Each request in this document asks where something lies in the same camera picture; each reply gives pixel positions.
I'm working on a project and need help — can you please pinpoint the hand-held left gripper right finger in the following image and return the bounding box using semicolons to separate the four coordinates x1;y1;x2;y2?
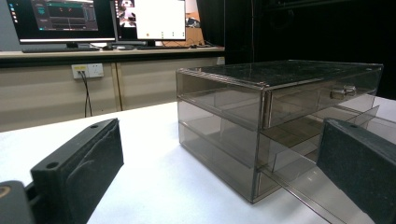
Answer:
316;117;396;224

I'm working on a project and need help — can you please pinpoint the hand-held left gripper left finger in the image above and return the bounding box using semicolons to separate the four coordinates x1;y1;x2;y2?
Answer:
30;118;125;224

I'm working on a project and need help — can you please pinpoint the smoked acrylic drawer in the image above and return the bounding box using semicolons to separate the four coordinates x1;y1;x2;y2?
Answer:
257;105;396;224
262;68;383;130

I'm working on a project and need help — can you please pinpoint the smoked clear acrylic drawer cabinet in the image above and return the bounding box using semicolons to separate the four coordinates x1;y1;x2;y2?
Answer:
175;59;385;205

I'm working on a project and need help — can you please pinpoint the metal drawer knob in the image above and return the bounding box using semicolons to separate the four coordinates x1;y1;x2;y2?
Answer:
330;85;358;101

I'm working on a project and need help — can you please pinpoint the closed smoked acrylic drawer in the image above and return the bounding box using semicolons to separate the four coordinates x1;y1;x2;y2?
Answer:
262;68;383;130

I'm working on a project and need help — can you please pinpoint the long beige desk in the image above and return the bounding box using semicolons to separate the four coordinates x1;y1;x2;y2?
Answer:
0;46;226;133

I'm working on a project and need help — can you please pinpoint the black keyboard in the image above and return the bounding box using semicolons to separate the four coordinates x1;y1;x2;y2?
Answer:
135;45;191;51
21;45;101;54

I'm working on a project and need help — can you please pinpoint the black curtain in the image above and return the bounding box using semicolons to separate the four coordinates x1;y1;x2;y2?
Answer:
195;0;396;101

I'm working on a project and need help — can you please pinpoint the computer monitor with dark screen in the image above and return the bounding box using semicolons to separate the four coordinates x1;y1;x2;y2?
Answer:
6;0;117;49

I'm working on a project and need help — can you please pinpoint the computer monitor with white window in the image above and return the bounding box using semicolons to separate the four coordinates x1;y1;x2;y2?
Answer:
112;0;187;47

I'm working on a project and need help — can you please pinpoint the black power cable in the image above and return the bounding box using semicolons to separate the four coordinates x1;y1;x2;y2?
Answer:
79;71;93;119

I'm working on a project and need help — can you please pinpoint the white wall socket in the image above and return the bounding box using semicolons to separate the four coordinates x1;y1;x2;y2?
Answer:
71;63;105;79

